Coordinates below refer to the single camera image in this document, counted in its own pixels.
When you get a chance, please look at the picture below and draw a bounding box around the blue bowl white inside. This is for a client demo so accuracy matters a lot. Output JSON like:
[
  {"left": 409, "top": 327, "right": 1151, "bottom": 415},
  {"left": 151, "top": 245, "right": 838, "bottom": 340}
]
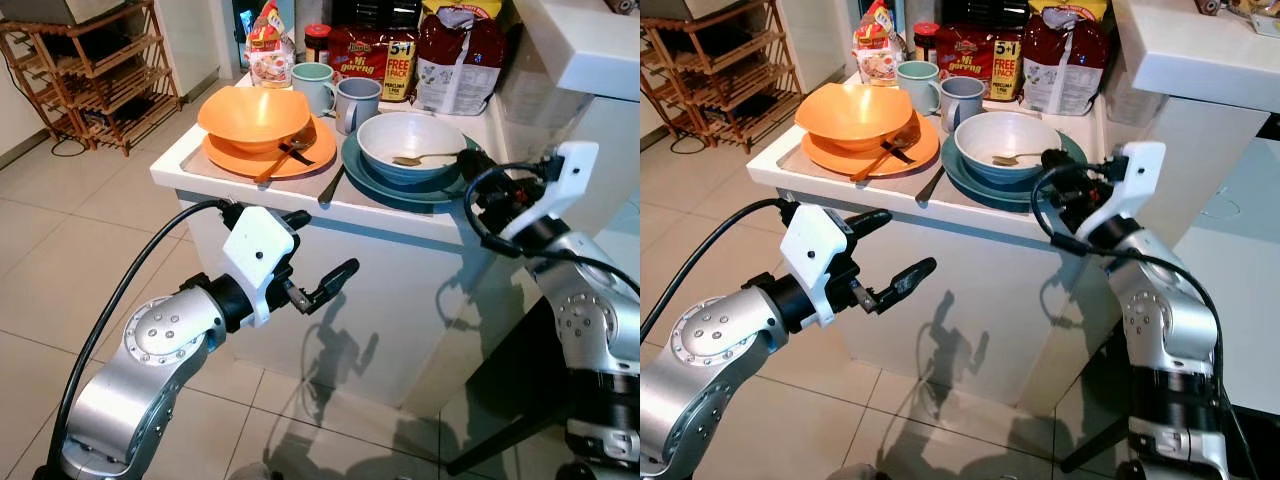
[
  {"left": 357, "top": 110, "right": 468, "bottom": 189},
  {"left": 953, "top": 110, "right": 1063, "bottom": 188}
]

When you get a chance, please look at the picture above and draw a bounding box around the white kitchen island cabinet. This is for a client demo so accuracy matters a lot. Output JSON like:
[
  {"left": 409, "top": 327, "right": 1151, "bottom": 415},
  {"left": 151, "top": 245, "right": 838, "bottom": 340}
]
[
  {"left": 745, "top": 70, "right": 1183, "bottom": 407},
  {"left": 150, "top": 70, "right": 641, "bottom": 413}
]

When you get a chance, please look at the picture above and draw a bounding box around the orange plastic plate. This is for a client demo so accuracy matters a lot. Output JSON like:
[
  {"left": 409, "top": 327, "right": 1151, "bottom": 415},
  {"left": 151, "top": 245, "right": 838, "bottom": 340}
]
[
  {"left": 202, "top": 118, "right": 338, "bottom": 182},
  {"left": 800, "top": 116, "right": 941, "bottom": 181}
]

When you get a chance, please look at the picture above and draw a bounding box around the teal plate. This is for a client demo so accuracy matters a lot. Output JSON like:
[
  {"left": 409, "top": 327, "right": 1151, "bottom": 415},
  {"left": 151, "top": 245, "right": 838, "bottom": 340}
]
[
  {"left": 941, "top": 130, "right": 1091, "bottom": 211},
  {"left": 341, "top": 130, "right": 497, "bottom": 207}
]

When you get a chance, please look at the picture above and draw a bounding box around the large red white bag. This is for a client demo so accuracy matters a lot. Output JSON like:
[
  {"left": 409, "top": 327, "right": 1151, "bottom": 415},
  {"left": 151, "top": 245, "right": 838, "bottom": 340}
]
[
  {"left": 1020, "top": 5, "right": 1112, "bottom": 117},
  {"left": 415, "top": 5, "right": 507, "bottom": 117}
]

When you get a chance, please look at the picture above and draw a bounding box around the orange plastic bowl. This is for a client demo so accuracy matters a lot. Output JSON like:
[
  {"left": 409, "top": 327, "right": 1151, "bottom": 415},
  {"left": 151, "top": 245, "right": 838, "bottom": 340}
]
[
  {"left": 795, "top": 83, "right": 913, "bottom": 153},
  {"left": 197, "top": 85, "right": 313, "bottom": 154}
]

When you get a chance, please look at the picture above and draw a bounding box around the grey mug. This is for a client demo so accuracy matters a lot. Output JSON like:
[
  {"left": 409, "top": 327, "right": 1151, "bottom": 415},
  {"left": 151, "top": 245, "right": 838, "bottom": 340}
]
[
  {"left": 938, "top": 76, "right": 988, "bottom": 134},
  {"left": 335, "top": 77, "right": 383, "bottom": 136}
]

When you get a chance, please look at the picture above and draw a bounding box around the pale green mug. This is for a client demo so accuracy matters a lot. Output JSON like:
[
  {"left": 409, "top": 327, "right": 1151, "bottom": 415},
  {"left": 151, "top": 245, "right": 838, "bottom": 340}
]
[
  {"left": 291, "top": 62, "right": 338, "bottom": 118},
  {"left": 895, "top": 60, "right": 942, "bottom": 116}
]

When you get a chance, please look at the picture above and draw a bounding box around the red instant noodle multipack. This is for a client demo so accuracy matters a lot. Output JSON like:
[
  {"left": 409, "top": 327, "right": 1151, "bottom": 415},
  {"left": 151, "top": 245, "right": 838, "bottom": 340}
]
[
  {"left": 935, "top": 25, "right": 1023, "bottom": 102},
  {"left": 328, "top": 25, "right": 421, "bottom": 104}
]

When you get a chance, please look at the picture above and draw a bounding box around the red yellow snack bag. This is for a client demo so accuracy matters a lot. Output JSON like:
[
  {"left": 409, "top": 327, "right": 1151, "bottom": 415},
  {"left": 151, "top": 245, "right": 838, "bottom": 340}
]
[
  {"left": 245, "top": 0, "right": 297, "bottom": 89},
  {"left": 853, "top": 0, "right": 908, "bottom": 87}
]

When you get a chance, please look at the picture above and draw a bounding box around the tall white counter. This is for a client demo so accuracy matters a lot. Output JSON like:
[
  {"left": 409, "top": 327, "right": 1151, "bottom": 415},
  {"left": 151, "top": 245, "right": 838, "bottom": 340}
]
[
  {"left": 1105, "top": 0, "right": 1280, "bottom": 416},
  {"left": 500, "top": 0, "right": 641, "bottom": 241}
]

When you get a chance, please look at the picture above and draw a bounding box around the black appliance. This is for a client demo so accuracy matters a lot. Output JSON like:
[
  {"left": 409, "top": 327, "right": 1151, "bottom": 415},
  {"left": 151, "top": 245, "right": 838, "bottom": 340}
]
[
  {"left": 940, "top": 0, "right": 1027, "bottom": 29},
  {"left": 335, "top": 0, "right": 422, "bottom": 30}
]

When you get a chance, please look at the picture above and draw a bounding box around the jar with red lid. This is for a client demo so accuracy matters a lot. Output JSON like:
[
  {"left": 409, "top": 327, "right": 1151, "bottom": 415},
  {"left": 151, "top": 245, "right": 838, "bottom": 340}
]
[
  {"left": 912, "top": 20, "right": 942, "bottom": 63},
  {"left": 304, "top": 22, "right": 333, "bottom": 66}
]

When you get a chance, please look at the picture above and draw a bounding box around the wooden shelf rack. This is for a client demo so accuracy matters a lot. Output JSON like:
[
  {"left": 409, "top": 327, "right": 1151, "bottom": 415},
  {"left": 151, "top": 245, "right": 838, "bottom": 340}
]
[
  {"left": 0, "top": 0, "right": 182, "bottom": 157},
  {"left": 640, "top": 0, "right": 777, "bottom": 153}
]

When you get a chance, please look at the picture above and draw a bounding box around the grey box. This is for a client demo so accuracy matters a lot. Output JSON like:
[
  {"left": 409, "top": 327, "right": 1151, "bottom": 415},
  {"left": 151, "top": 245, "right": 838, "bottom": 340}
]
[
  {"left": 655, "top": 0, "right": 771, "bottom": 21},
  {"left": 0, "top": 0, "right": 127, "bottom": 26}
]

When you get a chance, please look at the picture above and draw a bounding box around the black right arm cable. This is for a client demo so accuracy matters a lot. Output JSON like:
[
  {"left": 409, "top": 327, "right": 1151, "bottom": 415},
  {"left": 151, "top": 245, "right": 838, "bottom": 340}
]
[
  {"left": 1029, "top": 160, "right": 1256, "bottom": 480},
  {"left": 464, "top": 160, "right": 641, "bottom": 296}
]

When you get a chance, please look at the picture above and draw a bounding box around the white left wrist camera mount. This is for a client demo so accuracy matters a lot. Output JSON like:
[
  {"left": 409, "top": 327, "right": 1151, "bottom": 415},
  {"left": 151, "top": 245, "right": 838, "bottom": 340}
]
[
  {"left": 780, "top": 205, "right": 858, "bottom": 331},
  {"left": 222, "top": 205, "right": 301, "bottom": 328}
]

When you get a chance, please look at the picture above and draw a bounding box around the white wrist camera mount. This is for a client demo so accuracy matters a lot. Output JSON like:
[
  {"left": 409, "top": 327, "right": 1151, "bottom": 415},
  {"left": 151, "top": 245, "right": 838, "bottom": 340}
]
[
  {"left": 500, "top": 140, "right": 601, "bottom": 241},
  {"left": 222, "top": 205, "right": 301, "bottom": 328},
  {"left": 780, "top": 205, "right": 858, "bottom": 331},
  {"left": 1075, "top": 140, "right": 1168, "bottom": 241}
]

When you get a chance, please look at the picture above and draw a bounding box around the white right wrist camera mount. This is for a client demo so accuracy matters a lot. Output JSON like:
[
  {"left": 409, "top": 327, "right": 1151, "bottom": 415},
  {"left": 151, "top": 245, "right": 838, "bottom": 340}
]
[
  {"left": 500, "top": 140, "right": 601, "bottom": 241},
  {"left": 1075, "top": 140, "right": 1168, "bottom": 241}
]

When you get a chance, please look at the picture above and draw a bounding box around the orange handled spoon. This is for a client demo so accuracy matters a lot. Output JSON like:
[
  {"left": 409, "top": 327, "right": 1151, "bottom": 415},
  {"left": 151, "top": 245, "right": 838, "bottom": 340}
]
[
  {"left": 254, "top": 140, "right": 316, "bottom": 185},
  {"left": 851, "top": 138, "right": 909, "bottom": 183}
]

